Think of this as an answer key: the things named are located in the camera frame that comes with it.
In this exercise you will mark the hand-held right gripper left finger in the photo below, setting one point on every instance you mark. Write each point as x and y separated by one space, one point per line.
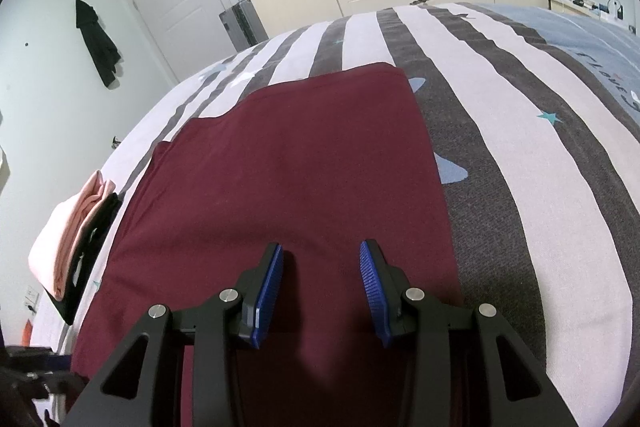
267 297

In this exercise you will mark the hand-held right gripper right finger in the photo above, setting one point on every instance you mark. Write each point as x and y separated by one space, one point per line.
375 292

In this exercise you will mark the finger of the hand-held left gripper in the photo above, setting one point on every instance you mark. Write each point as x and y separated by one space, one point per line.
50 384

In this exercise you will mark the maroon garment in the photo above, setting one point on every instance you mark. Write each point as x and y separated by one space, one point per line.
300 157

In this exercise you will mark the folded black garment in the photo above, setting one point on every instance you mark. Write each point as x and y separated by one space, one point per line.
92 242

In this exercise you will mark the folded pink garment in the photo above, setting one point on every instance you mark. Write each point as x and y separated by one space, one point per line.
70 227

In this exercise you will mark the bed with striped star sheet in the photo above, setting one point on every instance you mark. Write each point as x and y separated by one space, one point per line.
525 157

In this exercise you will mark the dark ribbed suitcase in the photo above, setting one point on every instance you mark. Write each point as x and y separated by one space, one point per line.
242 22

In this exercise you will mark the hanging black garment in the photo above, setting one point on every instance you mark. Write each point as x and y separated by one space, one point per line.
97 42

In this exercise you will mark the white nightstand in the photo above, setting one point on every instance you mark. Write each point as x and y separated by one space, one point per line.
585 4

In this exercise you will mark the wall socket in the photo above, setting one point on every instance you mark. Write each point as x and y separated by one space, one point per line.
31 296

